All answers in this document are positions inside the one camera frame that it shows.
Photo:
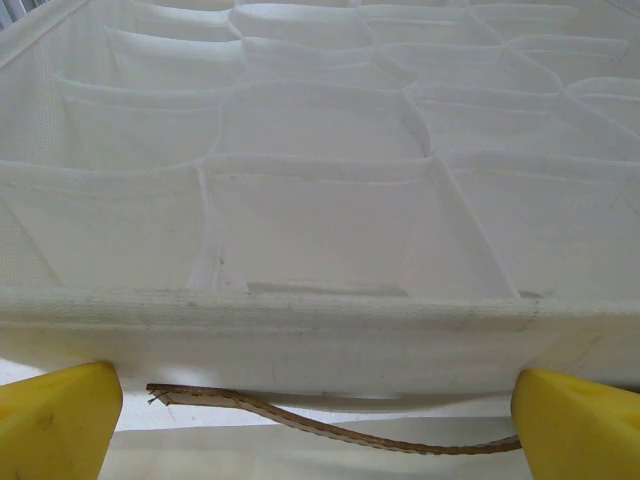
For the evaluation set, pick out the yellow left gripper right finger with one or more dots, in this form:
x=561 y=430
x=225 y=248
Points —
x=580 y=430

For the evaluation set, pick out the white fabric organizer box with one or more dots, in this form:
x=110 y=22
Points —
x=320 y=225

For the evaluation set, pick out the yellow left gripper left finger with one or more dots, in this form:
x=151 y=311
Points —
x=55 y=425

